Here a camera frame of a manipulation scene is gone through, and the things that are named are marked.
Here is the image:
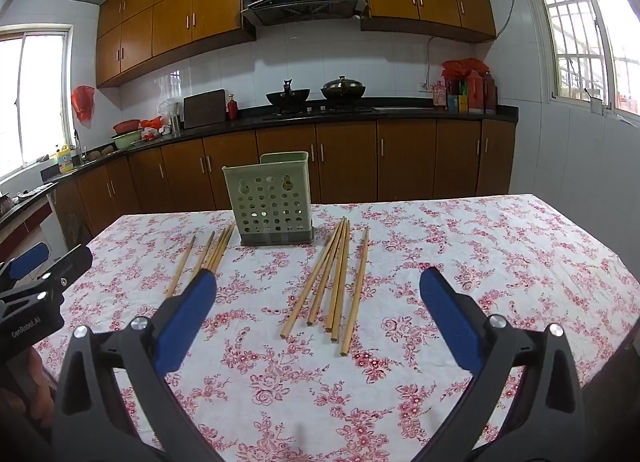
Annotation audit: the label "green perforated utensil holder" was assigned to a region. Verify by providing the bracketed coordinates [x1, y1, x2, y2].
[222, 151, 316, 248]

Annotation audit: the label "window by sink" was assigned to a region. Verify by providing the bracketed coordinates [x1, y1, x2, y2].
[0, 24, 73, 183]

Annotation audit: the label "black pot with lid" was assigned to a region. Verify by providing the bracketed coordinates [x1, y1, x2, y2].
[321, 75, 367, 100]

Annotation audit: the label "black gas stove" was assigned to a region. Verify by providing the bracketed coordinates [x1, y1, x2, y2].
[260, 102, 373, 121]

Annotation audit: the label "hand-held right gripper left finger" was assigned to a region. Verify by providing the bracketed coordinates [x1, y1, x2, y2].
[52, 269, 226, 462]

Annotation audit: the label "wooden base cabinets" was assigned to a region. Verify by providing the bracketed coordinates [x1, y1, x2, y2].
[50, 119, 516, 243]

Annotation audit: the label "red floral tablecloth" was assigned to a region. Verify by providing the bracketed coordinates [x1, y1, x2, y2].
[30, 193, 640, 462]

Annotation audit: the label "black wok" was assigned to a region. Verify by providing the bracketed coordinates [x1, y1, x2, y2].
[266, 78, 311, 113]

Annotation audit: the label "large red plastic bag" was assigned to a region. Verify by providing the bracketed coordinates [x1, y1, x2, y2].
[442, 59, 490, 84]

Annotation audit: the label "green basin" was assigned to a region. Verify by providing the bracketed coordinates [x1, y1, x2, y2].
[111, 129, 146, 150]

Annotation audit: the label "dark wooden cutting board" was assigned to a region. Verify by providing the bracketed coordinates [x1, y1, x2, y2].
[183, 89, 227, 129]

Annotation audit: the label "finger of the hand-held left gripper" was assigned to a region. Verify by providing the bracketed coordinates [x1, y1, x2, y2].
[0, 244, 94, 324]
[0, 242, 51, 288]

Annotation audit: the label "red plastic bag on hook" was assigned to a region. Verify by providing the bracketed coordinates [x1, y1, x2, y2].
[71, 85, 96, 129]

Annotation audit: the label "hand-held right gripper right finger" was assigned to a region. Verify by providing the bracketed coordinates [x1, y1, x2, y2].
[419, 267, 588, 462]

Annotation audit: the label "barred window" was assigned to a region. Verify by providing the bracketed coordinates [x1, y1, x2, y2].
[522, 0, 640, 128]

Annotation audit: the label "white wall cable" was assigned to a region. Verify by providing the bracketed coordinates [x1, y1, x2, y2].
[424, 0, 523, 93]

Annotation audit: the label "white plastic bag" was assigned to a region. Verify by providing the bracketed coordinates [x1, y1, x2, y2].
[158, 98, 182, 125]

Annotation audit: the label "person's left hand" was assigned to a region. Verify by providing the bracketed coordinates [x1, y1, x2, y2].
[0, 348, 56, 432]

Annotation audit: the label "wooden wall cabinets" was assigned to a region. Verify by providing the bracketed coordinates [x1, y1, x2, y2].
[95, 0, 497, 89]

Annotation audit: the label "black kitchen countertop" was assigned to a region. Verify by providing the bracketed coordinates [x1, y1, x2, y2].
[0, 97, 519, 223]

